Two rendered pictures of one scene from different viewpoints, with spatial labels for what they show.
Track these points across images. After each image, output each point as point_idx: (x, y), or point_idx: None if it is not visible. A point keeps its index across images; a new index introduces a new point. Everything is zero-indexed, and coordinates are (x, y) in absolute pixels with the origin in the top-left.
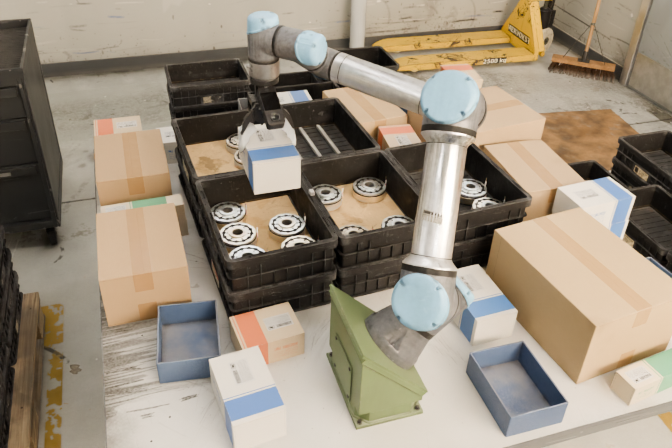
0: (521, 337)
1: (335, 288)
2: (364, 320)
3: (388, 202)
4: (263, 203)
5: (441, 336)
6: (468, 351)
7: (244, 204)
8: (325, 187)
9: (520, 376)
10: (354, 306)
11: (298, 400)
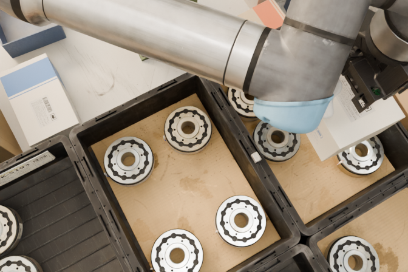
0: (2, 87)
1: None
2: None
3: (146, 238)
4: (323, 200)
5: (86, 76)
6: (61, 61)
7: (348, 193)
8: (243, 236)
9: (14, 37)
10: None
11: None
